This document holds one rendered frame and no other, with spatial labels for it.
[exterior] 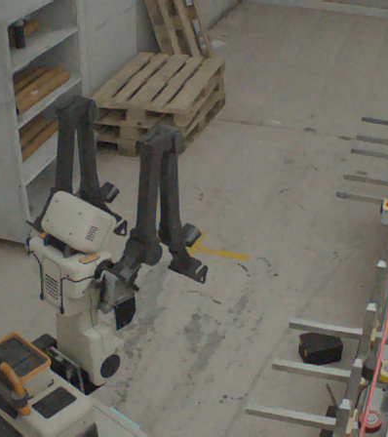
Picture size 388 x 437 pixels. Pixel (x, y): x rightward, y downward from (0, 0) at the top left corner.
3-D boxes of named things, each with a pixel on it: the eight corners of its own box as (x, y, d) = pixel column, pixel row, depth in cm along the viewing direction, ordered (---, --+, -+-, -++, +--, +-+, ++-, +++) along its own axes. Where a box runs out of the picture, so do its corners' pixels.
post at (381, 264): (359, 363, 273) (376, 263, 248) (361, 357, 276) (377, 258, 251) (368, 365, 272) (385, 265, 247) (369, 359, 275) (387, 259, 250)
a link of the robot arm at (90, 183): (66, 99, 257) (86, 105, 251) (79, 93, 260) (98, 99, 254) (76, 201, 280) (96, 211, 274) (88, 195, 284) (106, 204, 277)
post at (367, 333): (347, 407, 254) (366, 307, 228) (349, 401, 257) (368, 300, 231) (356, 409, 253) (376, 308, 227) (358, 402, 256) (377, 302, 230)
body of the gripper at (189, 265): (180, 254, 268) (174, 242, 262) (203, 263, 262) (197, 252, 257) (171, 268, 266) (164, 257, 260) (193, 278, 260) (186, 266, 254)
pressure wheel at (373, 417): (351, 447, 220) (357, 423, 214) (356, 429, 226) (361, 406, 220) (374, 451, 217) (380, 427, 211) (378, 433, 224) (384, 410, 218)
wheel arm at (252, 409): (244, 416, 232) (245, 407, 229) (247, 409, 234) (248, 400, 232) (371, 439, 218) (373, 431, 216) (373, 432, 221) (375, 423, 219)
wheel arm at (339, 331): (288, 330, 272) (289, 321, 269) (291, 324, 274) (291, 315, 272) (398, 348, 259) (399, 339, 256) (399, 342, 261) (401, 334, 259)
